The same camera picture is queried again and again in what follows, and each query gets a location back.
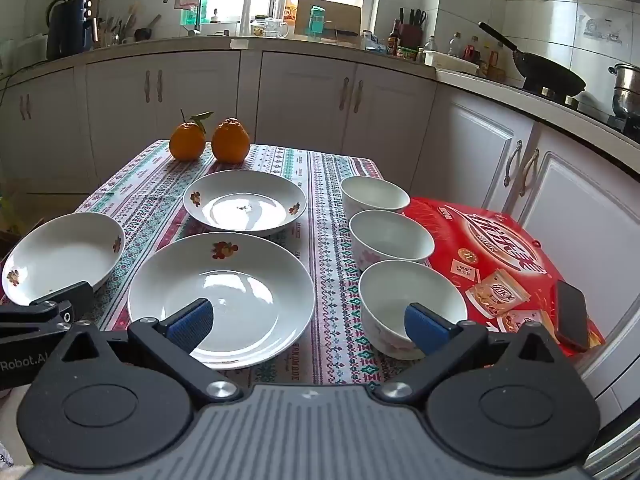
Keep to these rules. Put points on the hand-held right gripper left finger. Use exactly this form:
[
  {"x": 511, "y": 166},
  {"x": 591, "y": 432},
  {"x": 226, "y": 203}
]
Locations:
[{"x": 192, "y": 324}]

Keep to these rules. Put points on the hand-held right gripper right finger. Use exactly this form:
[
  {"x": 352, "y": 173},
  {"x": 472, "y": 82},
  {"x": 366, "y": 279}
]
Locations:
[{"x": 425, "y": 329}]

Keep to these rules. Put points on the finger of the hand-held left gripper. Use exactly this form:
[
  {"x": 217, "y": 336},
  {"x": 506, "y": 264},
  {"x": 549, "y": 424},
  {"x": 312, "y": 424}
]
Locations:
[{"x": 60, "y": 300}]

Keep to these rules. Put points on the white fruit-print plate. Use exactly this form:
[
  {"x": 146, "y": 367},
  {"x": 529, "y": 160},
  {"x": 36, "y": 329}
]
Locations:
[
  {"x": 245, "y": 195},
  {"x": 250, "y": 285},
  {"x": 60, "y": 255}
]

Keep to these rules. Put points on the white porcelain bowl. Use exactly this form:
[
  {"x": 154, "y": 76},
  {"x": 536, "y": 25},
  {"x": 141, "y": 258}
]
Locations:
[
  {"x": 390, "y": 235},
  {"x": 375, "y": 192},
  {"x": 390, "y": 300}
]

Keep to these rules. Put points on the red plastic package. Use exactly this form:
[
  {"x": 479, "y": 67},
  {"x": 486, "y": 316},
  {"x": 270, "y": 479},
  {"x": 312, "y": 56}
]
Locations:
[{"x": 450, "y": 240}]

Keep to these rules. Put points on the patterned tablecloth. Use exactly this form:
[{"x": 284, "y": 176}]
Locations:
[{"x": 325, "y": 260}]

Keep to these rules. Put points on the black smartphone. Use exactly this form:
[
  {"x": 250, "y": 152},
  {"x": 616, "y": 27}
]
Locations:
[{"x": 572, "y": 315}]

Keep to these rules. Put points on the orange with green leaves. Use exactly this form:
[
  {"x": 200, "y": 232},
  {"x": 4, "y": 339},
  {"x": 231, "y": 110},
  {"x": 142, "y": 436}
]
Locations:
[{"x": 187, "y": 142}]

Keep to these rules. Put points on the bumpy orange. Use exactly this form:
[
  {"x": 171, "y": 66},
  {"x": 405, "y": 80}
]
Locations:
[{"x": 230, "y": 142}]

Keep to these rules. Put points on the white plastic tray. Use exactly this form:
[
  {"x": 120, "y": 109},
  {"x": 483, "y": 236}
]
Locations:
[{"x": 450, "y": 60}]

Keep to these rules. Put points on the dark blue kitchen appliance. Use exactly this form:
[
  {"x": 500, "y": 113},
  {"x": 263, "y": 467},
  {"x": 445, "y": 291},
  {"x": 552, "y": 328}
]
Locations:
[{"x": 70, "y": 30}]

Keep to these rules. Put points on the utensil holder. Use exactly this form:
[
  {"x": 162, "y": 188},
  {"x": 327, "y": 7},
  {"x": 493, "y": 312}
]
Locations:
[{"x": 117, "y": 32}]

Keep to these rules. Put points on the yellow oil bottle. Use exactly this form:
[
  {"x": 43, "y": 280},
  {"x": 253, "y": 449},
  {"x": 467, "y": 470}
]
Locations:
[{"x": 494, "y": 62}]

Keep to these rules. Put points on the small black pot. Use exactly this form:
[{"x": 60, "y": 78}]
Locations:
[{"x": 142, "y": 34}]

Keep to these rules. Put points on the red label bottle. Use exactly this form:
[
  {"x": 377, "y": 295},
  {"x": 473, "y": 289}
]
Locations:
[{"x": 471, "y": 52}]

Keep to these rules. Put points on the black wok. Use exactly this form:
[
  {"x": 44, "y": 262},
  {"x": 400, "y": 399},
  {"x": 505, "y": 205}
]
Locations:
[{"x": 545, "y": 72}]

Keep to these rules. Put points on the clear glass bottle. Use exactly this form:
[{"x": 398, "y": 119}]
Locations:
[{"x": 454, "y": 46}]

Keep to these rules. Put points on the gas stove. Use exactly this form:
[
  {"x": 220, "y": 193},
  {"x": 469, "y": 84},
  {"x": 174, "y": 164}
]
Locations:
[{"x": 630, "y": 127}]

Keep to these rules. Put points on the dark sauce bottle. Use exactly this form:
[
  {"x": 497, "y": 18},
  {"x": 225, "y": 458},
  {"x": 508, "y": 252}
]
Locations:
[{"x": 394, "y": 40}]

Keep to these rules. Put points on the blue and white packet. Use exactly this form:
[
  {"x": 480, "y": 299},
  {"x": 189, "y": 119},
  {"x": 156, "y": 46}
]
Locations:
[{"x": 372, "y": 42}]

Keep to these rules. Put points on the knife block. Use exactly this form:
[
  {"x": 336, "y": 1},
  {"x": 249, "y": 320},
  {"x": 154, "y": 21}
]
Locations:
[{"x": 412, "y": 35}]

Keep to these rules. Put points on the metal faucet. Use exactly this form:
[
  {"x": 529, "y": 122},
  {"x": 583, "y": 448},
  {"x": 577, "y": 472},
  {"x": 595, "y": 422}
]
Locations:
[{"x": 197, "y": 26}]

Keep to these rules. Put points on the glass teapot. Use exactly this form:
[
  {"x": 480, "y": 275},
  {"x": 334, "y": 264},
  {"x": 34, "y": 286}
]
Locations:
[{"x": 272, "y": 27}]

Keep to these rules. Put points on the green bottle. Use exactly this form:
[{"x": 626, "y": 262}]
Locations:
[{"x": 188, "y": 16}]

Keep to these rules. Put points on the tall white plastic bottle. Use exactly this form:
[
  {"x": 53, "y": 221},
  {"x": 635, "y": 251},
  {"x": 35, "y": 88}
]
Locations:
[{"x": 245, "y": 17}]

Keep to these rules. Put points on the steel pot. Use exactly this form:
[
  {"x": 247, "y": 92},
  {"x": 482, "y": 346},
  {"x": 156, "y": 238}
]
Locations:
[{"x": 627, "y": 90}]

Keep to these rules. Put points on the cardboard box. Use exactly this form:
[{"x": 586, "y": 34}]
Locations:
[{"x": 340, "y": 17}]

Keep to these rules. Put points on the teal bottle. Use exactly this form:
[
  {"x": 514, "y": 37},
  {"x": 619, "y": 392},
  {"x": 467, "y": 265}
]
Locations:
[{"x": 316, "y": 20}]

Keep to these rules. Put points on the clear plastic jug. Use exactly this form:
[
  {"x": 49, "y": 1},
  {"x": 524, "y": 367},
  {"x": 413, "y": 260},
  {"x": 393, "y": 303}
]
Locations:
[{"x": 287, "y": 10}]

